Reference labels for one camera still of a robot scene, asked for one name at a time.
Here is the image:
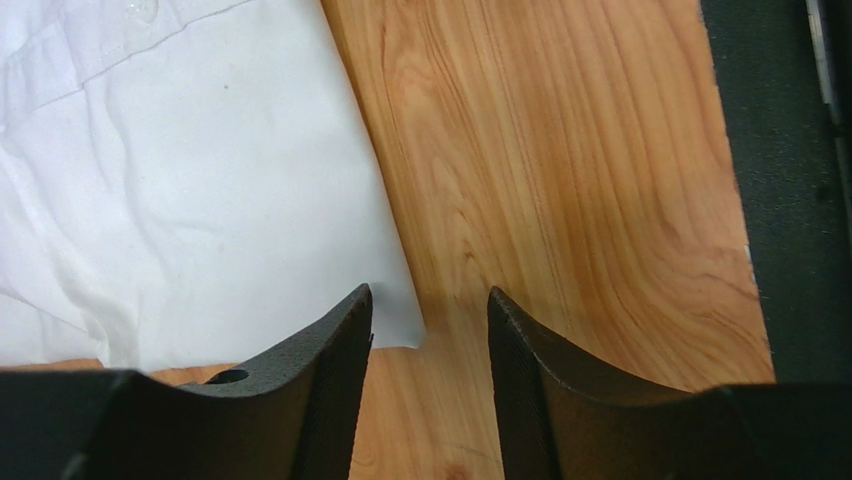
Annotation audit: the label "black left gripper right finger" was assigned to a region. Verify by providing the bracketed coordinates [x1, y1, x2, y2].
[487, 288, 851, 479]

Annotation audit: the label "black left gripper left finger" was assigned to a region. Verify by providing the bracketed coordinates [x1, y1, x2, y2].
[1, 285, 373, 479]

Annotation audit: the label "white long sleeve shirt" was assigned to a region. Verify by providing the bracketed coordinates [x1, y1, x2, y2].
[1, 1, 425, 371]

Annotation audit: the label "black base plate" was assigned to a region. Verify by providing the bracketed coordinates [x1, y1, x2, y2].
[700, 1, 851, 383]

